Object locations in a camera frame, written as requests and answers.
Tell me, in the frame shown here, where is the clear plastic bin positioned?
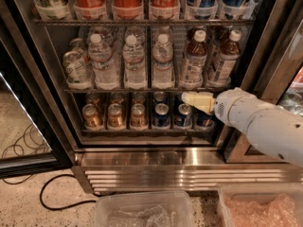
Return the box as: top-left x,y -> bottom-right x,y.
218,183 -> 303,227
95,191 -> 194,227

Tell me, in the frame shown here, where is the gold can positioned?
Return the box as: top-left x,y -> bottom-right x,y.
82,104 -> 103,131
107,103 -> 125,131
131,103 -> 148,131

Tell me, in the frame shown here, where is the middle wire shelf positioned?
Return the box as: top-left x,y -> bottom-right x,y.
64,87 -> 231,94

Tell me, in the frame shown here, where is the gold can front left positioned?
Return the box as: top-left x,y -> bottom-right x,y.
82,104 -> 103,131

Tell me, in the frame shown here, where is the clear bubble wrap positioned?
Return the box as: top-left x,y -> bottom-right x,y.
105,205 -> 176,227

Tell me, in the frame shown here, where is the black power cable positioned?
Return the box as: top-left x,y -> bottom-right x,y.
39,173 -> 102,212

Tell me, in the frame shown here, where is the clear water bottle middle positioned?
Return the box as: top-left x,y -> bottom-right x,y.
122,35 -> 147,89

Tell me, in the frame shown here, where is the blue can front right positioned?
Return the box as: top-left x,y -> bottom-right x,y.
195,110 -> 215,131

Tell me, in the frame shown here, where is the silver can behind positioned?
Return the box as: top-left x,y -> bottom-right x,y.
69,38 -> 87,56

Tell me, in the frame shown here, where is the red soda can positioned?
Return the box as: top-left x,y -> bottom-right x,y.
149,0 -> 180,20
112,0 -> 143,20
73,0 -> 106,20

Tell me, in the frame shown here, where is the gold can front middle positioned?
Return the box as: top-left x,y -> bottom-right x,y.
107,103 -> 125,131

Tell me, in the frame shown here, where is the blue can top left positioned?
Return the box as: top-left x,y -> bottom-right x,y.
185,0 -> 218,20

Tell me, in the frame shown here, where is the pink bubble wrap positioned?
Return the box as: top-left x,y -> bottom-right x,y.
225,193 -> 302,227

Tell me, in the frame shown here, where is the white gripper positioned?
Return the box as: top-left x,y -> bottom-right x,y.
182,88 -> 257,126

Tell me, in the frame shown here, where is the upper wire shelf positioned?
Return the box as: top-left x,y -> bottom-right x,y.
33,19 -> 255,26

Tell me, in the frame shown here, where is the clear plastic bin right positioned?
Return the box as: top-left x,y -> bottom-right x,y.
218,183 -> 303,227

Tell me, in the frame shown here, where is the blue can front middle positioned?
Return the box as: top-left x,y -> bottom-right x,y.
174,103 -> 192,129

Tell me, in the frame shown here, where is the silver white can front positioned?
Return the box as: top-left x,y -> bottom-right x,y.
63,51 -> 92,90

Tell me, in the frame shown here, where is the red soda can middle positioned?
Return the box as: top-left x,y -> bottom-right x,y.
112,0 -> 143,20

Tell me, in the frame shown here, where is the red soda can right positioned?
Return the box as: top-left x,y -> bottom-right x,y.
149,0 -> 180,20

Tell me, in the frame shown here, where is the gold can front right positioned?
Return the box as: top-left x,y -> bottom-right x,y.
131,103 -> 148,131

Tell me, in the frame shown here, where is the steel fridge base grille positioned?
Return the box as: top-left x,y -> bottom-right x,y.
72,148 -> 303,193

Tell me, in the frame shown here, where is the wire shelf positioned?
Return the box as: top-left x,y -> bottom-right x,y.
64,87 -> 231,94
33,19 -> 255,26

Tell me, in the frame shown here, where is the open glass fridge door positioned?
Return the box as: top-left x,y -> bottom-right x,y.
0,4 -> 72,179

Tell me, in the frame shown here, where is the blue can front left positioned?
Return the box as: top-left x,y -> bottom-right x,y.
152,103 -> 170,130

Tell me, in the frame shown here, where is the clear plastic bin left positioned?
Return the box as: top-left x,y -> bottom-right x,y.
95,191 -> 194,227

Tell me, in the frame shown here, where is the red soda can left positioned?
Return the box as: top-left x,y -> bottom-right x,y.
73,0 -> 106,20

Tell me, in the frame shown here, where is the clear water bottle left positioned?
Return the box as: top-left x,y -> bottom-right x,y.
88,33 -> 119,90

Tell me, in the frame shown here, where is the white green can top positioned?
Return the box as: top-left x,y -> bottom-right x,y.
36,0 -> 70,20

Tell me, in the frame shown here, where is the clear water bottle right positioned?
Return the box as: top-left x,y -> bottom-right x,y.
152,34 -> 173,89

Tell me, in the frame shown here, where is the brown tea bottle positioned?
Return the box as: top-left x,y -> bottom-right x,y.
207,29 -> 241,84
179,30 -> 207,90

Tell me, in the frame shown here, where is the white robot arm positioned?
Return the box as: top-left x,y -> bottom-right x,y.
182,88 -> 303,166

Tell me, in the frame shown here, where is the right fridge glass door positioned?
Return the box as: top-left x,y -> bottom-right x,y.
224,0 -> 303,163

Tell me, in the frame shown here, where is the clear water bottle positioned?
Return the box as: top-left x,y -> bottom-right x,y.
88,33 -> 119,90
122,35 -> 147,89
152,34 -> 173,89

